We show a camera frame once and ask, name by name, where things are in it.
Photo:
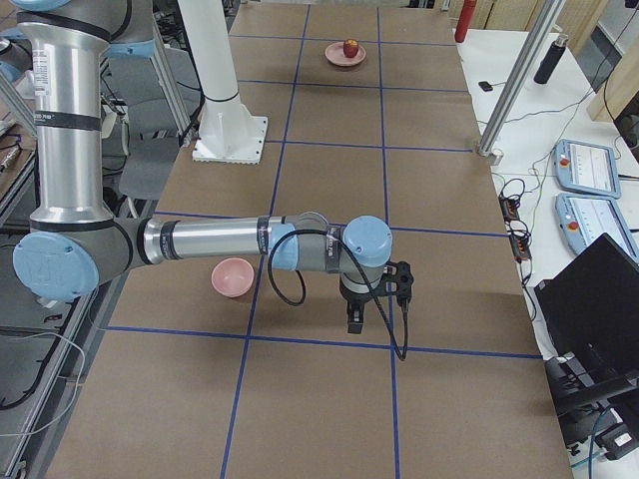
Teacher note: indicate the red apple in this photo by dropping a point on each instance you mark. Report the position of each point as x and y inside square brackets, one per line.
[350, 48]

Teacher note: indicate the aluminium frame post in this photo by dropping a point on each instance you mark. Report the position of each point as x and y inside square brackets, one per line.
[528, 53]

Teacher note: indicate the white pedestal column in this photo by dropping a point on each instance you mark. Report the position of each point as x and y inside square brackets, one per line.
[228, 132]

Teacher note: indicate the pink plate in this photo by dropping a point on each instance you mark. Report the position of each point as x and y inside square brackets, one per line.
[339, 55]

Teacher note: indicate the far orange black hub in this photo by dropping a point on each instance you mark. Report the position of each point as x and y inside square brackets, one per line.
[509, 209]

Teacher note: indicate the black laptop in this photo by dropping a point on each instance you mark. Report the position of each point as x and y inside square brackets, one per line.
[591, 307]

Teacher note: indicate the red bottle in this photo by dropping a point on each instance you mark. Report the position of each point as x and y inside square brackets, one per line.
[464, 20]

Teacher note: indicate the small black device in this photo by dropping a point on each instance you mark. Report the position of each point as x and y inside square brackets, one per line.
[485, 86]

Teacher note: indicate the pink bowl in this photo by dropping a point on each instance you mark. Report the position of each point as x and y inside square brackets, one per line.
[232, 277]

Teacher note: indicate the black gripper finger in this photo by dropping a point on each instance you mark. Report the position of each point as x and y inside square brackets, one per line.
[351, 311]
[359, 320]

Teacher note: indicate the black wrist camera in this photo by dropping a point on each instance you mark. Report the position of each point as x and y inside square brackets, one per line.
[398, 281]

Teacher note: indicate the orange black hub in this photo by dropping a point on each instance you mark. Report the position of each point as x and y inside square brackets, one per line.
[520, 248]
[509, 209]

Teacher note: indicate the far blue teach pendant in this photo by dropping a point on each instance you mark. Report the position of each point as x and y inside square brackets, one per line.
[586, 168]

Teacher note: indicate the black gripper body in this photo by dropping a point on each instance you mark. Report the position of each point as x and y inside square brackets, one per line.
[352, 301]

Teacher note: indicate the blue teach pendant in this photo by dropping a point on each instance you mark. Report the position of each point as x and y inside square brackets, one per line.
[584, 218]
[586, 168]

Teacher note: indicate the near blue teach pendant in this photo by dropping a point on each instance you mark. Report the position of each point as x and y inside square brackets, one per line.
[584, 218]

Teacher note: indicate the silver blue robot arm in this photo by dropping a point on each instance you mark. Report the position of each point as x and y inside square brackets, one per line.
[76, 244]

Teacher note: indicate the black bottle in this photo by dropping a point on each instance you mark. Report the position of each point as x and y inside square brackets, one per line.
[551, 59]

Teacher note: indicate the near orange black hub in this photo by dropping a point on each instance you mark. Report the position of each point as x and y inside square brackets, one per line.
[520, 248]

